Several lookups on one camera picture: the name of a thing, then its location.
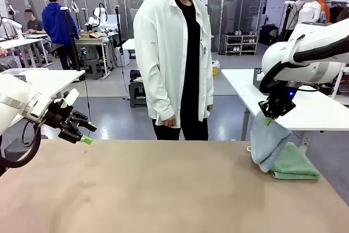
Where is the person in white shirt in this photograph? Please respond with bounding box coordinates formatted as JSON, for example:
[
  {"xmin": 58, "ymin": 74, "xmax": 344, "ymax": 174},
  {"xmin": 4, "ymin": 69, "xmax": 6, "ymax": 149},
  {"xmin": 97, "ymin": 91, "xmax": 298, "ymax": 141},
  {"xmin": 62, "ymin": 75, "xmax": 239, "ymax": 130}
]
[{"xmin": 133, "ymin": 0, "xmax": 215, "ymax": 141}]

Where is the seated person in black shirt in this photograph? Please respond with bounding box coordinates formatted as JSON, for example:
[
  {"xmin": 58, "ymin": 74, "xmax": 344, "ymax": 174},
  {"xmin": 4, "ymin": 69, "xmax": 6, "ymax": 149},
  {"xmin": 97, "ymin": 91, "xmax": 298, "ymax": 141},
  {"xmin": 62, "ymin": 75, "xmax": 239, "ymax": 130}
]
[{"xmin": 23, "ymin": 9, "xmax": 44, "ymax": 34}]

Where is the pile of dark clothes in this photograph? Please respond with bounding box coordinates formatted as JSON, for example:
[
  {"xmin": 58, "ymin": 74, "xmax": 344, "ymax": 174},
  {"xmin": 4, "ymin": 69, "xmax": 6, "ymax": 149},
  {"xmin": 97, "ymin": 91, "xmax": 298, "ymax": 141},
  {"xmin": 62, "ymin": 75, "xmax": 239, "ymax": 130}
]
[{"xmin": 129, "ymin": 69, "xmax": 144, "ymax": 83}]

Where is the person in blue hoodie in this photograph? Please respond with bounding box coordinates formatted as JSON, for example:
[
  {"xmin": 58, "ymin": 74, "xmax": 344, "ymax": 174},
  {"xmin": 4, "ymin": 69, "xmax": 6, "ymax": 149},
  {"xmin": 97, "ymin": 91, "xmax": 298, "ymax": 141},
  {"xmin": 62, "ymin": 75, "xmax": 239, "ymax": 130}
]
[{"xmin": 41, "ymin": 0, "xmax": 80, "ymax": 70}]

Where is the mannequin in white top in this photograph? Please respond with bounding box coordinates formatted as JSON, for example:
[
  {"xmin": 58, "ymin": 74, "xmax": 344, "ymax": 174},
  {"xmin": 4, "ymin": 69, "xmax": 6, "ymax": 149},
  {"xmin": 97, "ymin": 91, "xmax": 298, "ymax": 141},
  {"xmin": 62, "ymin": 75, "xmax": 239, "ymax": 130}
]
[{"xmin": 297, "ymin": 0, "xmax": 322, "ymax": 25}]

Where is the white workbench with metal legs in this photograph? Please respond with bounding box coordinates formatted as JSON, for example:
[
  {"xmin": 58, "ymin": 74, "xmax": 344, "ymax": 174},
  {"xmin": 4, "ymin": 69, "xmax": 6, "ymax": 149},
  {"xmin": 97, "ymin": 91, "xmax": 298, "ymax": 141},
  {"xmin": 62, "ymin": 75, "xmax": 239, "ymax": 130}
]
[{"xmin": 74, "ymin": 35, "xmax": 111, "ymax": 77}]

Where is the person's left forearm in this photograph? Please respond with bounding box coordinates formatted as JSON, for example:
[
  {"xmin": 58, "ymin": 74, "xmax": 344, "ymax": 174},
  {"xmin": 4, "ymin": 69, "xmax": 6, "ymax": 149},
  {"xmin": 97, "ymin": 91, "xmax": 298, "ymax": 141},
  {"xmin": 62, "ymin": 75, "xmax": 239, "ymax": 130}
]
[{"xmin": 203, "ymin": 61, "xmax": 215, "ymax": 107}]

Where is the wooden shoe shelf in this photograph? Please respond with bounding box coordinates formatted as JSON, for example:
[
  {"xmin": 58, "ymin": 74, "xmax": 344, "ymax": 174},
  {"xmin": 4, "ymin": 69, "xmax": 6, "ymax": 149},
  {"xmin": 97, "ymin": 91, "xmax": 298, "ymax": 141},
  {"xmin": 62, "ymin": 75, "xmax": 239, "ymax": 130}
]
[{"xmin": 225, "ymin": 34, "xmax": 259, "ymax": 56}]

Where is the mannequin in orange shirt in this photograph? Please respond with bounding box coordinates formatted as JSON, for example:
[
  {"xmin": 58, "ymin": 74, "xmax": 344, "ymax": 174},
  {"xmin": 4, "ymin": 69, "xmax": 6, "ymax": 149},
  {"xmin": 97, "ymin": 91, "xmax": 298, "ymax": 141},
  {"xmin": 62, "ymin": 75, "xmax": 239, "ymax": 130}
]
[{"xmin": 317, "ymin": 0, "xmax": 334, "ymax": 23}]

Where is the light blue towel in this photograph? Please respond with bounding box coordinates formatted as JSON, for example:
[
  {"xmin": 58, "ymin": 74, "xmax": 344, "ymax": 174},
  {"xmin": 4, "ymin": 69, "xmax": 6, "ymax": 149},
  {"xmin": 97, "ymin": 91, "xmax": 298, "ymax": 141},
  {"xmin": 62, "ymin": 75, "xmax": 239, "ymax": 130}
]
[{"xmin": 250, "ymin": 112, "xmax": 293, "ymax": 173}]

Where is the black tripod pole white head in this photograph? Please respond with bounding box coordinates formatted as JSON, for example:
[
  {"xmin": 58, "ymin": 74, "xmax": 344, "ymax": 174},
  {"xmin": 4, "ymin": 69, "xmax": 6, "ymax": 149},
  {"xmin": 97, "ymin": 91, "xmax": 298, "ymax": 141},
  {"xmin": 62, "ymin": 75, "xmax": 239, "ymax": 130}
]
[{"xmin": 60, "ymin": 6, "xmax": 83, "ymax": 71}]

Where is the thick black right arm hose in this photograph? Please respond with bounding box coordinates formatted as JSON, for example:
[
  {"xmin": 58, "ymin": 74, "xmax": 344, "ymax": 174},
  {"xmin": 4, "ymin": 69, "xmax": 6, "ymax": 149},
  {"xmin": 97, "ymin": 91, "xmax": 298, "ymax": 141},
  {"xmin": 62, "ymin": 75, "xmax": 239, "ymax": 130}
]
[{"xmin": 258, "ymin": 35, "xmax": 349, "ymax": 96}]

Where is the mannequin in grey top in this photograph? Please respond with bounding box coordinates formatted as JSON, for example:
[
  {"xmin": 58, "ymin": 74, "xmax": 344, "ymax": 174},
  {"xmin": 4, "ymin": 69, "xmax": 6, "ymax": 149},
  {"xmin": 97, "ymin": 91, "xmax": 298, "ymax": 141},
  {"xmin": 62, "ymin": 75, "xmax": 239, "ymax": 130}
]
[{"xmin": 283, "ymin": 0, "xmax": 306, "ymax": 40}]

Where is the white background table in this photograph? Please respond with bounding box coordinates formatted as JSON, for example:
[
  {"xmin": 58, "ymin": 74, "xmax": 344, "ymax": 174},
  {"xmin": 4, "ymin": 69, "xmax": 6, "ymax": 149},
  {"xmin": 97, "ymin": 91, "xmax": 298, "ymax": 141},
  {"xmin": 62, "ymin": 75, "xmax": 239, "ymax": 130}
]
[{"xmin": 0, "ymin": 38, "xmax": 52, "ymax": 68}]

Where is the person's right hand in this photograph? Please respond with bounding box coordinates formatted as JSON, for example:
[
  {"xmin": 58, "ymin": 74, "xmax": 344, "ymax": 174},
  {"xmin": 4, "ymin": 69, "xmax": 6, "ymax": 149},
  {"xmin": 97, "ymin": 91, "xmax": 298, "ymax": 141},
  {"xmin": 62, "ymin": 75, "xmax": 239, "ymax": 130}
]
[{"xmin": 160, "ymin": 117, "xmax": 177, "ymax": 128}]

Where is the thin black left gripper cable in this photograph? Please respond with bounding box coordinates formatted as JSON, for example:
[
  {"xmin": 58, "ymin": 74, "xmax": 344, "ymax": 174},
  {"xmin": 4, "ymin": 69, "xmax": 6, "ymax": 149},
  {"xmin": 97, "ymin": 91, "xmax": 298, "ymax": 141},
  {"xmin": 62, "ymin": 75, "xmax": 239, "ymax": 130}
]
[{"xmin": 21, "ymin": 120, "xmax": 36, "ymax": 146}]

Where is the dark grey plastic basket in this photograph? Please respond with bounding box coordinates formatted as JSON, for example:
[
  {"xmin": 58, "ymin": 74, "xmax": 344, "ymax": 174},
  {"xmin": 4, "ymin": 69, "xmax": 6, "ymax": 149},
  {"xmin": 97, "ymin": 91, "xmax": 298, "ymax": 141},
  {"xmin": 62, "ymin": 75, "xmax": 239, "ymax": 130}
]
[{"xmin": 252, "ymin": 68, "xmax": 267, "ymax": 89}]

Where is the long white table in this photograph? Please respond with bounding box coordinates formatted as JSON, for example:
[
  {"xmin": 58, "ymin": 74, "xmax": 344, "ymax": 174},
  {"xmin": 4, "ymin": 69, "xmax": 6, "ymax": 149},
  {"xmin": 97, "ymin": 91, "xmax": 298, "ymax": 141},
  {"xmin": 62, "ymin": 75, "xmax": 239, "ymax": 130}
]
[{"xmin": 221, "ymin": 68, "xmax": 349, "ymax": 146}]

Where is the small white desk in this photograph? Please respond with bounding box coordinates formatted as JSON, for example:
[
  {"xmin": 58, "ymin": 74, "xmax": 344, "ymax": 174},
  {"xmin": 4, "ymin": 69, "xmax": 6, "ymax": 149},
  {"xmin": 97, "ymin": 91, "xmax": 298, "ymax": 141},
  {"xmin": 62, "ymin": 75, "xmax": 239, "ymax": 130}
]
[{"xmin": 122, "ymin": 38, "xmax": 136, "ymax": 59}]

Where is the brown cardboard box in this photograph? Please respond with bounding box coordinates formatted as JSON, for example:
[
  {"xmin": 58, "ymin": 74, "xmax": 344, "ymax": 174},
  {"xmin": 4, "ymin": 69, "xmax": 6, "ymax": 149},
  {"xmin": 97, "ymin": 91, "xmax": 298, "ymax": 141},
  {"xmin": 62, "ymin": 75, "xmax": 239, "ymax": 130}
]
[{"xmin": 80, "ymin": 32, "xmax": 106, "ymax": 39}]

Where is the thick black left arm hose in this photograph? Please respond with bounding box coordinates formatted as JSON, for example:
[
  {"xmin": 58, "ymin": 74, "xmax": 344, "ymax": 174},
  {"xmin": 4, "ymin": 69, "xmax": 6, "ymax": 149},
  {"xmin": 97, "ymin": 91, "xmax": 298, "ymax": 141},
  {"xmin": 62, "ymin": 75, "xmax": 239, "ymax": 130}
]
[{"xmin": 0, "ymin": 123, "xmax": 41, "ymax": 169}]

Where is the person's right forearm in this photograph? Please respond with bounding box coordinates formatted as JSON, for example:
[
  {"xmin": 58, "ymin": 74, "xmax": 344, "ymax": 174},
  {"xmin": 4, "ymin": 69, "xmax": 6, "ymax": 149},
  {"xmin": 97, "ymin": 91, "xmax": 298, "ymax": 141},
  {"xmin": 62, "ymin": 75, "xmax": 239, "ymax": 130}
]
[{"xmin": 135, "ymin": 63, "xmax": 175, "ymax": 122}]

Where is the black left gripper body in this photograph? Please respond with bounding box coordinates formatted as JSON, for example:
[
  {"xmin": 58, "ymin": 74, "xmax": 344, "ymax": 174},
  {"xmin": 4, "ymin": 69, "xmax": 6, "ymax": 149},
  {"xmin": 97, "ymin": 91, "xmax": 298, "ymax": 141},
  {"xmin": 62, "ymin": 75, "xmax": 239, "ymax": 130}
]
[{"xmin": 43, "ymin": 101, "xmax": 76, "ymax": 130}]

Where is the grey step stool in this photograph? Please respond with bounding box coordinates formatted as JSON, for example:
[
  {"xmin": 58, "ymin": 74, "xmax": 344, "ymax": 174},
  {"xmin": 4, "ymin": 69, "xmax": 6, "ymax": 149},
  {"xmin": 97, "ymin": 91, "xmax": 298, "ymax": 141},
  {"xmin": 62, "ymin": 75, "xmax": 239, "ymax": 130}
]
[
  {"xmin": 83, "ymin": 58, "xmax": 104, "ymax": 80},
  {"xmin": 129, "ymin": 80, "xmax": 147, "ymax": 108}
]

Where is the thick black arm hose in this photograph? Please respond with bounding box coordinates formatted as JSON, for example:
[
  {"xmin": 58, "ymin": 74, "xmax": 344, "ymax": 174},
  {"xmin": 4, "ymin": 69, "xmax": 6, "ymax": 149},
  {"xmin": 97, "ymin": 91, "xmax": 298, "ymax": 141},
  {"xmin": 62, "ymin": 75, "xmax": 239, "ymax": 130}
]
[
  {"xmin": 0, "ymin": 123, "xmax": 41, "ymax": 169},
  {"xmin": 258, "ymin": 35, "xmax": 349, "ymax": 96}
]

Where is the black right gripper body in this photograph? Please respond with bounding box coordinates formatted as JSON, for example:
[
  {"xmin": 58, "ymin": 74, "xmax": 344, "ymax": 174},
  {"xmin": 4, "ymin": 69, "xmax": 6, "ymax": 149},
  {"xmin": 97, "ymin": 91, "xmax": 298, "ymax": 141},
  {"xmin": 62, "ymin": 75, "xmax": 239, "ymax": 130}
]
[{"xmin": 258, "ymin": 95, "xmax": 297, "ymax": 120}]

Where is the green towel with white loop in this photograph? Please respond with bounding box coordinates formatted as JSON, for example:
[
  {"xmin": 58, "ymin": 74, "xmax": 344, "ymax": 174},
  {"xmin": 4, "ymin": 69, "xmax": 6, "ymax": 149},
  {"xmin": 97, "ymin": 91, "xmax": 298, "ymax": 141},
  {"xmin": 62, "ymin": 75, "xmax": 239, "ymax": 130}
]
[{"xmin": 246, "ymin": 142, "xmax": 321, "ymax": 181}]

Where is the translucent white bin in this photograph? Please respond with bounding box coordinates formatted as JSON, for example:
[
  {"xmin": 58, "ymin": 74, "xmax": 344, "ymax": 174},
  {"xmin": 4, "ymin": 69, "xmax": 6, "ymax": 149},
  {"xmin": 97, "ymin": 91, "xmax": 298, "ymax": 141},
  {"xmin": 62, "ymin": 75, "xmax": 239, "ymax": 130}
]
[{"xmin": 0, "ymin": 68, "xmax": 50, "ymax": 77}]

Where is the white table with slanted edge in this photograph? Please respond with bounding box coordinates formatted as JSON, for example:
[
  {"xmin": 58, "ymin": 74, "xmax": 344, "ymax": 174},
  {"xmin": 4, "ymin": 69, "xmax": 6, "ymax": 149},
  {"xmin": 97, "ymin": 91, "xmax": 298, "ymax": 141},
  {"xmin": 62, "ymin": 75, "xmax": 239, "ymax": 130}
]
[{"xmin": 0, "ymin": 69, "xmax": 86, "ymax": 127}]

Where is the rack of dark clothes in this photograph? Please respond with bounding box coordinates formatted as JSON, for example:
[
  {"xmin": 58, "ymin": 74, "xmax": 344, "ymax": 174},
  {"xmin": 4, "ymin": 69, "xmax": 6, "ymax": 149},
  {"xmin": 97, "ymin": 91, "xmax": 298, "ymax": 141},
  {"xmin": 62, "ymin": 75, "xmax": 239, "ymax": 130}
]
[{"xmin": 328, "ymin": 0, "xmax": 349, "ymax": 23}]

